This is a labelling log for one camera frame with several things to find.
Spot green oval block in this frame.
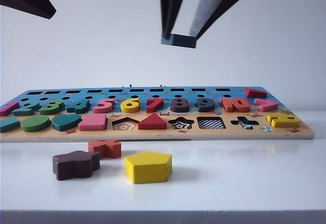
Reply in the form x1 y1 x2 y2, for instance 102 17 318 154
19 114 51 133

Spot red number seven piece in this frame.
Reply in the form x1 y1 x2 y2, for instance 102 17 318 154
146 97 164 114

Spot dark blue number nine piece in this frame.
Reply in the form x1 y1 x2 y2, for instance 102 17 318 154
195 97 216 113

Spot red triangle block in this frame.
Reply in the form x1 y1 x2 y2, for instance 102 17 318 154
137 113 168 130

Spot pink number one piece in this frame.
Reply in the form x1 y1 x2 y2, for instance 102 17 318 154
0 101 20 117

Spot brown number eight piece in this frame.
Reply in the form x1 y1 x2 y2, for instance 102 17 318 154
170 97 191 113

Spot yellow number six piece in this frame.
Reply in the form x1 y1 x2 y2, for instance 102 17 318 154
120 97 140 114

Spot colourful wooden puzzle board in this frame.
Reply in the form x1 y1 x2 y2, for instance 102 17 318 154
0 86 315 143

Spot pink math symbol piece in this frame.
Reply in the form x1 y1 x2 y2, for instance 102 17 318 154
254 98 278 112

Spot pink number five piece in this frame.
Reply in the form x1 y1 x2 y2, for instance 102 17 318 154
93 98 116 114

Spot yellow math symbol piece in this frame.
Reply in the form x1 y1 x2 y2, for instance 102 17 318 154
266 113 301 128

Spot orange number ten piece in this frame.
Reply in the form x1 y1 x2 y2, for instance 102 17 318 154
219 97 251 113

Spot teal number two piece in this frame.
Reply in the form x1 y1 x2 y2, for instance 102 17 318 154
12 99 41 117

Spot orange cross block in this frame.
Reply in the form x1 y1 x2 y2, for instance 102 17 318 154
88 138 122 159

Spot dark blue square block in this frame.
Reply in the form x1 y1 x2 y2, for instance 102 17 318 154
160 33 198 49

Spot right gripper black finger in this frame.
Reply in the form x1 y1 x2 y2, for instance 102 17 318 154
156 0 191 39

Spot yellow pentagon block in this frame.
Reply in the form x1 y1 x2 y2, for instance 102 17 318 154
123 151 173 185

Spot teal heart block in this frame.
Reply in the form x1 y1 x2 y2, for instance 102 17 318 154
51 114 82 132

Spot red math symbol piece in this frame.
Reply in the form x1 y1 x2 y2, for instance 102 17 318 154
244 88 267 99

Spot brown star block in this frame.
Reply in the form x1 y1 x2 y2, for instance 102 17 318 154
52 150 100 181

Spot green number three piece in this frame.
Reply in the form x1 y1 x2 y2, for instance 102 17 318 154
38 99 64 116

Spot teal rectangle block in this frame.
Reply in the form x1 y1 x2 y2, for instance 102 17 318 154
0 116 20 133

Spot teal number four piece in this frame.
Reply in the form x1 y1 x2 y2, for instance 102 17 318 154
66 98 90 115

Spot pink trapezoid block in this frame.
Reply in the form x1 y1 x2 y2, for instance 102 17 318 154
77 113 107 131

